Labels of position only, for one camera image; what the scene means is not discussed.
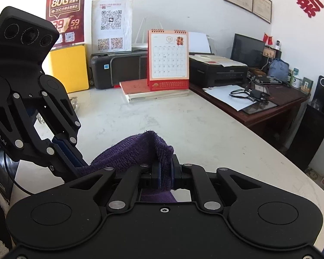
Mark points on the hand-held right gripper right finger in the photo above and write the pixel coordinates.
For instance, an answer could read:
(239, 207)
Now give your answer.
(175, 172)

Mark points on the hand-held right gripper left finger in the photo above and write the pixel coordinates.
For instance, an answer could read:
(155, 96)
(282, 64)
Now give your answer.
(158, 175)

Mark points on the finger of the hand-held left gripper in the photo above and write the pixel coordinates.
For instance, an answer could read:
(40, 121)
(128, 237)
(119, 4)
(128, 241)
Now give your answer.
(32, 151)
(66, 137)

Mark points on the purple towel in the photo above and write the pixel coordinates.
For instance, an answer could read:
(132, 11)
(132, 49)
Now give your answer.
(118, 153)

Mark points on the glass ashtray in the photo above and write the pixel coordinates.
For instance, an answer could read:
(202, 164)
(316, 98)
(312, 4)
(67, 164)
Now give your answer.
(74, 104)

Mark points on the red promo poster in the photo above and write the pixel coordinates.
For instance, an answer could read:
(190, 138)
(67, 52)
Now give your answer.
(66, 8)

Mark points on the white cover book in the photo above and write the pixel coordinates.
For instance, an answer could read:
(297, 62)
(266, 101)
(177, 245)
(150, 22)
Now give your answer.
(151, 97)

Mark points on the black printer with blue sticker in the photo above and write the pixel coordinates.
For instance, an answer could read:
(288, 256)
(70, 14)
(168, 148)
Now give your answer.
(116, 70)

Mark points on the red cover book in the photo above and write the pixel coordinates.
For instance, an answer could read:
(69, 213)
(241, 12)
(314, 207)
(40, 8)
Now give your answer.
(135, 86)

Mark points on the white paper sheet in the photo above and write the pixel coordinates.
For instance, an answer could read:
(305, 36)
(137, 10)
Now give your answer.
(221, 97)

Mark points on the white code poster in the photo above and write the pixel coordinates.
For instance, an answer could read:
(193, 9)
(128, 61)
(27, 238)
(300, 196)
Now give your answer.
(112, 21)

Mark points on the black printer with paper stack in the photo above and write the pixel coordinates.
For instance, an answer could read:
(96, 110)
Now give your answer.
(218, 74)

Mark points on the brown wooden desk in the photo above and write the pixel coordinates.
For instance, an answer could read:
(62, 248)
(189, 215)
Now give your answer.
(272, 118)

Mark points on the red desk calendar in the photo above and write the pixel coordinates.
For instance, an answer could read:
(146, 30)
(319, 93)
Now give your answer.
(167, 59)

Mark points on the black water dispenser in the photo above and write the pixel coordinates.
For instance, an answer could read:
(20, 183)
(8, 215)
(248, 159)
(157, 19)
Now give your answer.
(310, 129)

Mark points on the black computer monitor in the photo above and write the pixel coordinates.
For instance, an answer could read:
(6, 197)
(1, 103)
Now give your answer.
(247, 50)

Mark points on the blue bag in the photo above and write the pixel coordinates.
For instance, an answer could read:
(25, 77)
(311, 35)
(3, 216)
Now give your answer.
(278, 68)

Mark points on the white green cup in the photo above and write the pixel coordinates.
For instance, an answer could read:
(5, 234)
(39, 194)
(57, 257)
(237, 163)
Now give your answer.
(296, 82)

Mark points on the green small box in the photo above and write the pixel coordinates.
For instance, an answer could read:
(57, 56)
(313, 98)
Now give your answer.
(307, 85)

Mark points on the small red desk flags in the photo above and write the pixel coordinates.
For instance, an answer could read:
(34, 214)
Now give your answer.
(268, 38)

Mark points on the small framed certificate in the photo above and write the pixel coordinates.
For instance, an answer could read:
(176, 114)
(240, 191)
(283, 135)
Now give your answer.
(262, 6)

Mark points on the white security camera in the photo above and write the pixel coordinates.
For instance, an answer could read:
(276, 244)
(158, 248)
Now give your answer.
(278, 45)

